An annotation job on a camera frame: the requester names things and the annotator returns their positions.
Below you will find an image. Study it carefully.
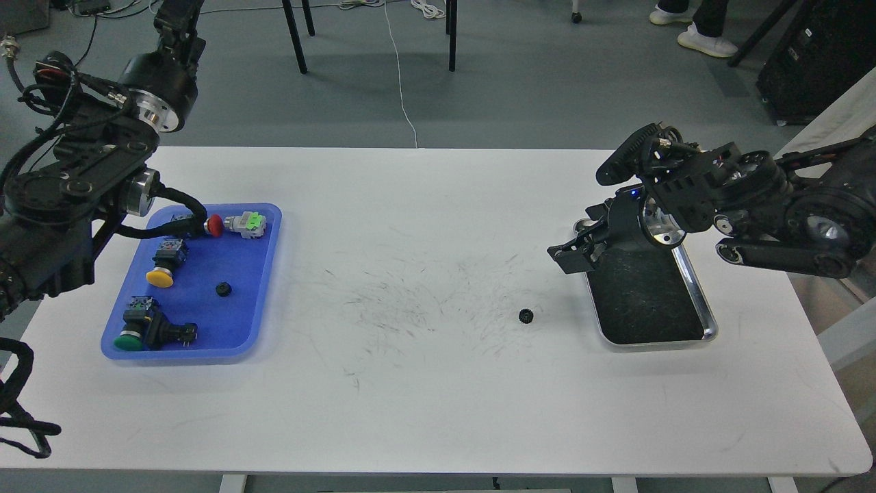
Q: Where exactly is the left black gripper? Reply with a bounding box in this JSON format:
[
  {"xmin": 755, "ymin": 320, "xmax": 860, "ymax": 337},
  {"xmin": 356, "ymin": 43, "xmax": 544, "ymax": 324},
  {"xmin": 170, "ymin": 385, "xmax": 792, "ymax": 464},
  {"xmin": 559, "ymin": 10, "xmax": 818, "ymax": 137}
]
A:
[{"xmin": 118, "ymin": 1, "xmax": 206, "ymax": 132}]

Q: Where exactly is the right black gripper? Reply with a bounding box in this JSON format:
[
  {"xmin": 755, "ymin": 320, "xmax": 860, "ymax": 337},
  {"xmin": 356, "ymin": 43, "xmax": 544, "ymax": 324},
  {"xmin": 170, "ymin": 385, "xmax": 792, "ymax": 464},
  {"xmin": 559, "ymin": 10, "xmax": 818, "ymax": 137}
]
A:
[{"xmin": 547, "ymin": 122, "xmax": 742, "ymax": 275}]

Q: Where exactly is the black gear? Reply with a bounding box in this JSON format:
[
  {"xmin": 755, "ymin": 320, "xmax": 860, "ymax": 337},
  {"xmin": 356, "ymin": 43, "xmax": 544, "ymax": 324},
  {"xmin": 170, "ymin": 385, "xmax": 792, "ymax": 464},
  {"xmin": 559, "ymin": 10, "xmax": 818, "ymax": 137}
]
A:
[
  {"xmin": 517, "ymin": 308, "xmax": 534, "ymax": 325},
  {"xmin": 215, "ymin": 281, "xmax": 233, "ymax": 297}
]

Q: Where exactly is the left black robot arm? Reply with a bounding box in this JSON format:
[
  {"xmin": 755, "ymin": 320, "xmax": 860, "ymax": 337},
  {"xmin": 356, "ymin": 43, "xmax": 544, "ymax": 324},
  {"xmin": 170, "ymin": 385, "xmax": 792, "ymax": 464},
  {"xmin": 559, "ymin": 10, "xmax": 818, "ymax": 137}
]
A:
[{"xmin": 1, "ymin": 1, "xmax": 209, "ymax": 316}]

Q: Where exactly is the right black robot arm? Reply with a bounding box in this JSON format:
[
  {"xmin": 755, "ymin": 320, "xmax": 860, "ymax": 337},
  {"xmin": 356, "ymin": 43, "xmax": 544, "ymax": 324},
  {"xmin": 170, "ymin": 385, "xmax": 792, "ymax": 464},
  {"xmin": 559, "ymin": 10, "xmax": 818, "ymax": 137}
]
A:
[{"xmin": 547, "ymin": 122, "xmax": 875, "ymax": 279}]

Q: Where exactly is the silver metal tray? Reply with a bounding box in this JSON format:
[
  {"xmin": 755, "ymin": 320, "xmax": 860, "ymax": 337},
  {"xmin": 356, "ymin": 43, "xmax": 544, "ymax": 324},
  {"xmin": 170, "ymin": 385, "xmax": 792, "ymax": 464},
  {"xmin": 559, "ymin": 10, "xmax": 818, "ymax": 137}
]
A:
[{"xmin": 586, "ymin": 244, "xmax": 719, "ymax": 351}]

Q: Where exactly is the blue plastic tray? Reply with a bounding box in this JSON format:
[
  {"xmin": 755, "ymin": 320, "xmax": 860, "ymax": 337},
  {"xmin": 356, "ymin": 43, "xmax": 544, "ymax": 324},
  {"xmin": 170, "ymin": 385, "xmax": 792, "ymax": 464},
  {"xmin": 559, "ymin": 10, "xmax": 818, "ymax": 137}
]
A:
[{"xmin": 101, "ymin": 203, "xmax": 282, "ymax": 365}]

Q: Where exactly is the black chair leg left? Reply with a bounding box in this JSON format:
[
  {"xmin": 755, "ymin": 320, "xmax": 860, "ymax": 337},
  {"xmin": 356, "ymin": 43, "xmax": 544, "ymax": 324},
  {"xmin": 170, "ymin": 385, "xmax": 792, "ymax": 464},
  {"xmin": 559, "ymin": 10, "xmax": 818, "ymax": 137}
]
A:
[{"xmin": 281, "ymin": 0, "xmax": 309, "ymax": 75}]

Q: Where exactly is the black chair leg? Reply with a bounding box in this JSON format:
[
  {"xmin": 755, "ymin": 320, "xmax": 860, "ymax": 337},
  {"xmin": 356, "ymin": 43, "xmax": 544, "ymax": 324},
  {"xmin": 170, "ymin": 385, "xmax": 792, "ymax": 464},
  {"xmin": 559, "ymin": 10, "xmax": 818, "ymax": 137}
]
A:
[
  {"xmin": 445, "ymin": 0, "xmax": 458, "ymax": 73},
  {"xmin": 281, "ymin": 0, "xmax": 309, "ymax": 75}
]

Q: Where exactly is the right white sneaker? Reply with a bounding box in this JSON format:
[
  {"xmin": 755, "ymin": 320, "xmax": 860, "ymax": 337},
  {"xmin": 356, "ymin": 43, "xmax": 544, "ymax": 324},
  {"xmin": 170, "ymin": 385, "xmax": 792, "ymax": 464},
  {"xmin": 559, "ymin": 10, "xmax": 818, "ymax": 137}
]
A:
[{"xmin": 676, "ymin": 24, "xmax": 738, "ymax": 58}]

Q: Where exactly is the white sneaker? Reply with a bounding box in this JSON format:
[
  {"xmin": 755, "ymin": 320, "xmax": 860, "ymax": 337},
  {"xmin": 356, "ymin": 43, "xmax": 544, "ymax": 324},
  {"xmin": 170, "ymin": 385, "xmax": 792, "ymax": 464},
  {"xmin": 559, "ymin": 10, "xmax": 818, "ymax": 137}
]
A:
[
  {"xmin": 676, "ymin": 24, "xmax": 738, "ymax": 58},
  {"xmin": 648, "ymin": 6, "xmax": 693, "ymax": 26}
]

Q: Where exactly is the left white sneaker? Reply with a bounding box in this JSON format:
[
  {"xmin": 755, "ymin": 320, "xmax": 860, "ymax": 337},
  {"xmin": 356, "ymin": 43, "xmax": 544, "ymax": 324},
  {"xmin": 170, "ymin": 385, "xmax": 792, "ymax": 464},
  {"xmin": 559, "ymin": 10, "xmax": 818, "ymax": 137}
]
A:
[{"xmin": 648, "ymin": 6, "xmax": 693, "ymax": 26}]

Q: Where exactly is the black chair leg right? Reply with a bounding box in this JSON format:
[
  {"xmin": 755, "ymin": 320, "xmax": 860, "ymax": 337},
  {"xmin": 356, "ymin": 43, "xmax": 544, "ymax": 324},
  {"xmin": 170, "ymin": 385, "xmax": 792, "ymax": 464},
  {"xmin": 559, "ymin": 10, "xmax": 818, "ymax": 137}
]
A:
[{"xmin": 445, "ymin": 0, "xmax": 458, "ymax": 73}]

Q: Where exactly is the black floor cable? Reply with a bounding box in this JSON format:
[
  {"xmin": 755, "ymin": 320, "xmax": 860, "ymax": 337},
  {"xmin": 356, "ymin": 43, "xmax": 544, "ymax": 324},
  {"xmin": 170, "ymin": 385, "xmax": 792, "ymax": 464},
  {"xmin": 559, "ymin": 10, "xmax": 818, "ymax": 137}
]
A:
[{"xmin": 72, "ymin": 14, "xmax": 100, "ymax": 69}]

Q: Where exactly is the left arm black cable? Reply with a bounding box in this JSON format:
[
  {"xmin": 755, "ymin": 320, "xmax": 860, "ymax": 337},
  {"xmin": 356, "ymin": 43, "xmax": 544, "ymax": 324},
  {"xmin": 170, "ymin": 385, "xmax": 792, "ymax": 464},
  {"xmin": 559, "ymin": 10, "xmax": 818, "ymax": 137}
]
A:
[{"xmin": 116, "ymin": 186, "xmax": 208, "ymax": 240}]

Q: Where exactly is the red push button switch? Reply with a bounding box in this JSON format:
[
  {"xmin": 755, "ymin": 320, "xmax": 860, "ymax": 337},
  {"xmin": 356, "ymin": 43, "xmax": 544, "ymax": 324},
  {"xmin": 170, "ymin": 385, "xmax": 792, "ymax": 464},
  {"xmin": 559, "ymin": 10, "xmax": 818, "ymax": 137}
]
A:
[{"xmin": 171, "ymin": 214, "xmax": 224, "ymax": 240}]

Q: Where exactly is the green grey connector switch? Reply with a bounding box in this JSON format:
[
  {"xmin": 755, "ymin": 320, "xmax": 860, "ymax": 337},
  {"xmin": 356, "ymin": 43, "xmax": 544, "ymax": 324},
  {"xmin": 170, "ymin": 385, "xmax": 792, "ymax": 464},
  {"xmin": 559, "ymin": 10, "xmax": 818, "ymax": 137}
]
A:
[{"xmin": 222, "ymin": 210, "xmax": 267, "ymax": 238}]

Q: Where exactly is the white floor cable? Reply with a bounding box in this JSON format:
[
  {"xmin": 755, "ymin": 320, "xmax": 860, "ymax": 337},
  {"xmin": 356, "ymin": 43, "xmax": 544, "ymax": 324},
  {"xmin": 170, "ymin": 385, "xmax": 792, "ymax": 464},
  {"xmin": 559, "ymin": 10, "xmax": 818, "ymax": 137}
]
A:
[{"xmin": 383, "ymin": 0, "xmax": 419, "ymax": 149}]

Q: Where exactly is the yellow push button switch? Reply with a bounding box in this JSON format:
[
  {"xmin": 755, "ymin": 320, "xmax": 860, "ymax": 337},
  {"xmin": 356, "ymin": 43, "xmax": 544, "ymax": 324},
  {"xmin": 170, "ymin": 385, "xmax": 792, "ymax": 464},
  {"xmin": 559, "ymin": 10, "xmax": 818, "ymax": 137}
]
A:
[{"xmin": 145, "ymin": 238, "xmax": 189, "ymax": 288}]

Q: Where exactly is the green push button switch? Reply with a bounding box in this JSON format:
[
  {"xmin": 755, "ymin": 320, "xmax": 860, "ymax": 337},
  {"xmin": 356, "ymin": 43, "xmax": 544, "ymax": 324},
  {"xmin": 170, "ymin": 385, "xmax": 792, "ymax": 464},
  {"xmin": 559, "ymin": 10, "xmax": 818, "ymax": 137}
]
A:
[{"xmin": 113, "ymin": 296, "xmax": 160, "ymax": 352}]

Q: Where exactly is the black switch module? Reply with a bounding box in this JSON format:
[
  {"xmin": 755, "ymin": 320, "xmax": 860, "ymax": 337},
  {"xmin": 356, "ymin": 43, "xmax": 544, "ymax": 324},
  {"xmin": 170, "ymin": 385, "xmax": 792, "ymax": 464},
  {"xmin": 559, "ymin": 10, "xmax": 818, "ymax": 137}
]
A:
[{"xmin": 144, "ymin": 312, "xmax": 199, "ymax": 351}]

